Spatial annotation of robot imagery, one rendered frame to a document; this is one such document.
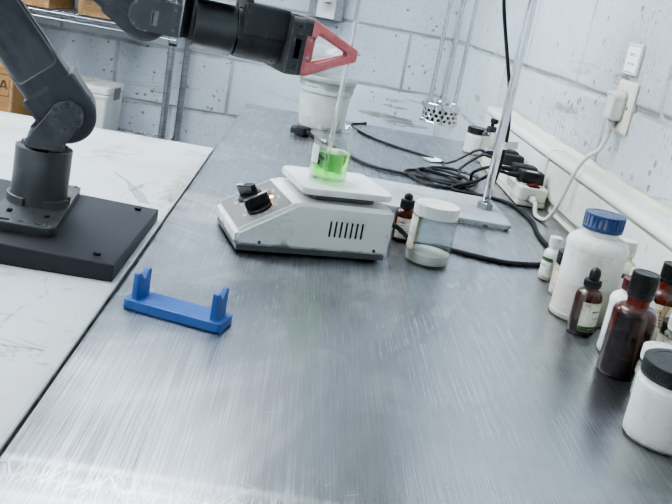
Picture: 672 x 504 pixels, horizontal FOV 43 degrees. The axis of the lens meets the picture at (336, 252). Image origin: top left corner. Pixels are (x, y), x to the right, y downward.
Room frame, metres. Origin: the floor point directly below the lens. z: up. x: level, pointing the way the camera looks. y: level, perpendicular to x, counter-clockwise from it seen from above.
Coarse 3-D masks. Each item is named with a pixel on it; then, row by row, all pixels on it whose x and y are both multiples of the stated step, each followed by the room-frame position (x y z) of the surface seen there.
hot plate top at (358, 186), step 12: (288, 168) 1.11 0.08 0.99; (300, 168) 1.13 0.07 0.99; (300, 180) 1.05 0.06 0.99; (348, 180) 1.11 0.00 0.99; (360, 180) 1.12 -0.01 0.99; (312, 192) 1.02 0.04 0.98; (324, 192) 1.03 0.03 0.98; (336, 192) 1.03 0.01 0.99; (348, 192) 1.04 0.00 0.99; (360, 192) 1.05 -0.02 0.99; (372, 192) 1.06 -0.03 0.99; (384, 192) 1.08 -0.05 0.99
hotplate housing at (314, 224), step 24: (288, 192) 1.06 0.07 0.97; (264, 216) 1.00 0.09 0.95; (288, 216) 1.01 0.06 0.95; (312, 216) 1.02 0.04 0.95; (336, 216) 1.03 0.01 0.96; (360, 216) 1.04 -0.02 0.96; (384, 216) 1.05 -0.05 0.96; (240, 240) 0.99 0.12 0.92; (264, 240) 1.00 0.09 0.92; (288, 240) 1.01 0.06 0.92; (312, 240) 1.02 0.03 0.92; (336, 240) 1.03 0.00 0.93; (360, 240) 1.04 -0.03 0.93; (384, 240) 1.06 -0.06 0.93
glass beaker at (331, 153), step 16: (320, 128) 1.07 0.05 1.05; (336, 128) 1.11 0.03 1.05; (352, 128) 1.10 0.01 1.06; (320, 144) 1.06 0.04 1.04; (336, 144) 1.06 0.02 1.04; (352, 144) 1.08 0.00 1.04; (320, 160) 1.06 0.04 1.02; (336, 160) 1.06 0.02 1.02; (320, 176) 1.06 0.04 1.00; (336, 176) 1.06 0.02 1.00
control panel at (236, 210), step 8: (264, 184) 1.11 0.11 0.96; (272, 184) 1.10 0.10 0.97; (272, 192) 1.07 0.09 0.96; (280, 192) 1.07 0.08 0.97; (224, 200) 1.10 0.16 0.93; (232, 200) 1.09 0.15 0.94; (272, 200) 1.05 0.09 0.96; (280, 200) 1.04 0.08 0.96; (288, 200) 1.03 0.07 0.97; (232, 208) 1.06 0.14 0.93; (240, 208) 1.05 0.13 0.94; (272, 208) 1.02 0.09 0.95; (280, 208) 1.01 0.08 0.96; (232, 216) 1.04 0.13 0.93; (240, 216) 1.03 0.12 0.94; (248, 216) 1.02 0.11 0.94; (256, 216) 1.01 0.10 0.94; (240, 224) 1.00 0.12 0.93
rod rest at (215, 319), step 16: (144, 272) 0.77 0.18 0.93; (144, 288) 0.77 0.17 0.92; (224, 288) 0.76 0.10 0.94; (128, 304) 0.75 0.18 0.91; (144, 304) 0.75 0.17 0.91; (160, 304) 0.76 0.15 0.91; (176, 304) 0.76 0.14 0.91; (192, 304) 0.77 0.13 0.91; (224, 304) 0.76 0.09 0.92; (176, 320) 0.74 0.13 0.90; (192, 320) 0.74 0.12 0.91; (208, 320) 0.74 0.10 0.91; (224, 320) 0.75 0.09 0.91
